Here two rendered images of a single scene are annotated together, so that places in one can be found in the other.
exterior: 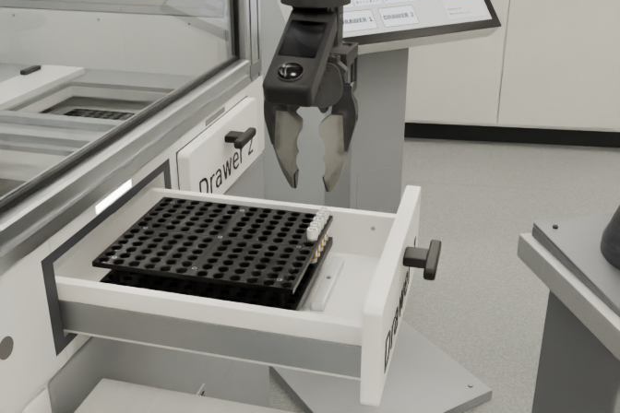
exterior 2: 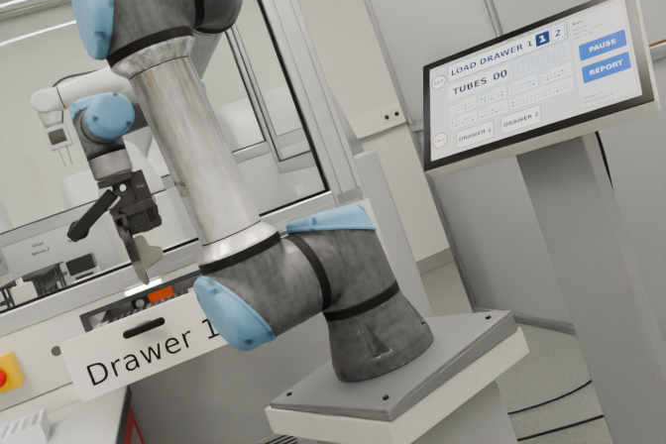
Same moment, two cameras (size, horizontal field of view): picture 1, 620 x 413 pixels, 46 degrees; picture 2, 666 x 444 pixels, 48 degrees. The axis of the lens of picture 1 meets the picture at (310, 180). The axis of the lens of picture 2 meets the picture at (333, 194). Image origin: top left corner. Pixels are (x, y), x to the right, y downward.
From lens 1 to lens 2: 153 cm
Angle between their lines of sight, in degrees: 64
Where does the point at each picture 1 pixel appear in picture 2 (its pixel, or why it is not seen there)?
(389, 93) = (575, 190)
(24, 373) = not seen: hidden behind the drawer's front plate
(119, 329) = not seen: hidden behind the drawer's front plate
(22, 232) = (60, 300)
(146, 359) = (197, 387)
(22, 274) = (64, 319)
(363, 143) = (559, 244)
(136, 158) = (163, 267)
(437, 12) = (568, 104)
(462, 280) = not seen: outside the picture
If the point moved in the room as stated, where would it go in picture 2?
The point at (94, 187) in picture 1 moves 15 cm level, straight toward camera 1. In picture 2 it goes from (121, 282) to (58, 309)
